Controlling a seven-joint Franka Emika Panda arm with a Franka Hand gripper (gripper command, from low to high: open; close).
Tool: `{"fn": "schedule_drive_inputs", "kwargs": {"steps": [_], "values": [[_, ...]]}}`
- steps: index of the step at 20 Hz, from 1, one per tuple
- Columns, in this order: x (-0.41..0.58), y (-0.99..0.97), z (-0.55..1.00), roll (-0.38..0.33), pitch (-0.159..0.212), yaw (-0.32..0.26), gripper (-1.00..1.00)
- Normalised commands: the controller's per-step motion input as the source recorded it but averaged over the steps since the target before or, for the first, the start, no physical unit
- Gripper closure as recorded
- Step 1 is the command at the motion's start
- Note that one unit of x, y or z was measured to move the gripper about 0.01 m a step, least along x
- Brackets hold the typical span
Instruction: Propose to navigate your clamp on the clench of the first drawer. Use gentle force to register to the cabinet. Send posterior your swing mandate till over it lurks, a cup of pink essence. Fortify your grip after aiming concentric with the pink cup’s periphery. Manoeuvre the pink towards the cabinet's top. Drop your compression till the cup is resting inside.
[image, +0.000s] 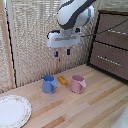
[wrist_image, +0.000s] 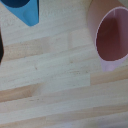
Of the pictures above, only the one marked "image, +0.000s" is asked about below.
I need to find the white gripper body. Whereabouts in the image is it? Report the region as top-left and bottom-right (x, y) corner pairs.
(46, 28), (82, 50)

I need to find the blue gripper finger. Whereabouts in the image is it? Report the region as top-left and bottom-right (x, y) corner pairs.
(54, 49), (60, 58)
(66, 48), (72, 56)

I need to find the pink mug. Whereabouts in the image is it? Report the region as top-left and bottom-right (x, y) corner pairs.
(69, 74), (87, 94)

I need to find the silver drawer handle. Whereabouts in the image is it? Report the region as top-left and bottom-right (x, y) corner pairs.
(106, 28), (128, 37)
(97, 55), (123, 67)

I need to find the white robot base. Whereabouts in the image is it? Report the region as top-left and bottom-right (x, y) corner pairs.
(111, 105), (128, 128)

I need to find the dark brown drawer cabinet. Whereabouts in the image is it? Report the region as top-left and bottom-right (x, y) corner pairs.
(87, 9), (128, 84)

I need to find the yellow rectangular block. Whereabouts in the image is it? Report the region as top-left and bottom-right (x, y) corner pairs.
(56, 75), (69, 86)

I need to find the blue mug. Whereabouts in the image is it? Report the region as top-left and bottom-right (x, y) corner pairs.
(42, 74), (58, 94)

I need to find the white patterned plate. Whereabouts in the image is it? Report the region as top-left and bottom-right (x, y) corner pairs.
(0, 94), (33, 128)

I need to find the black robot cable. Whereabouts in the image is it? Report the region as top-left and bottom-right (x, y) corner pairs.
(79, 18), (128, 38)

